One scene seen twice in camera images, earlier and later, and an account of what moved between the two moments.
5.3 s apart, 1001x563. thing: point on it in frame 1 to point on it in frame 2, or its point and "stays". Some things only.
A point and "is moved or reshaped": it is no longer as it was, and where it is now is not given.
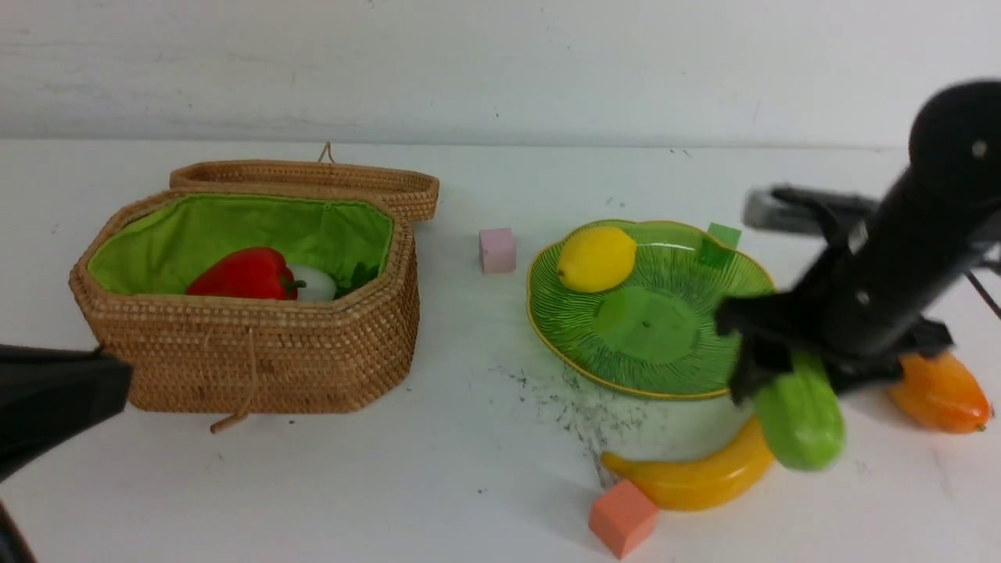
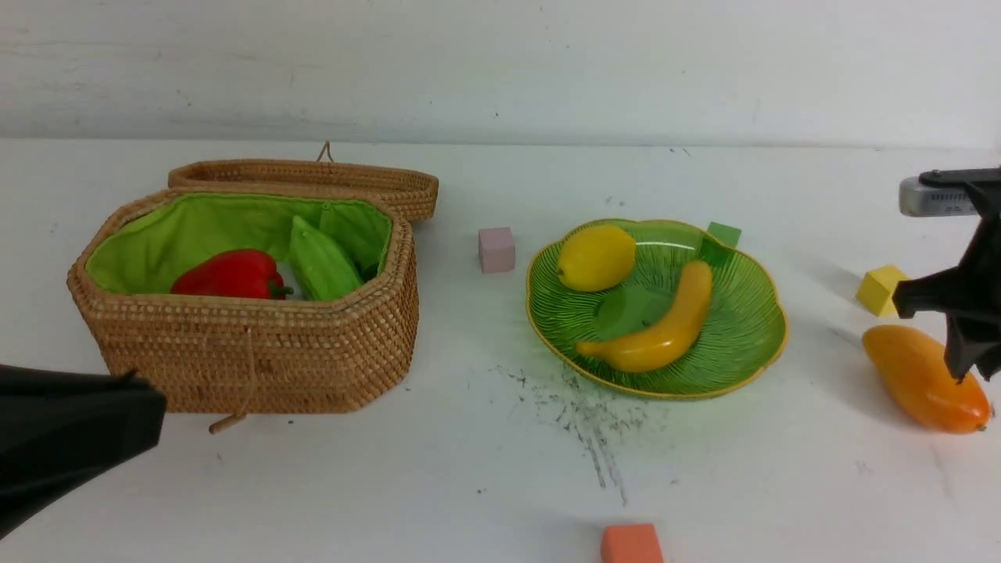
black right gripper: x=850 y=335 to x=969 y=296
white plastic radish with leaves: x=321 y=287 to x=285 y=270
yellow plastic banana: x=705 y=484 to x=667 y=338
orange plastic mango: x=938 y=391 stays
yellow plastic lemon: x=597 y=259 stays
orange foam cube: x=622 y=517 to x=630 y=543
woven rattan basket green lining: x=161 y=243 stays
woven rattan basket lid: x=414 y=191 stays
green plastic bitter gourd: x=802 y=416 to x=324 y=270
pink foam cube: x=497 y=250 stays
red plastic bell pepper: x=257 y=272 is moved or reshaped
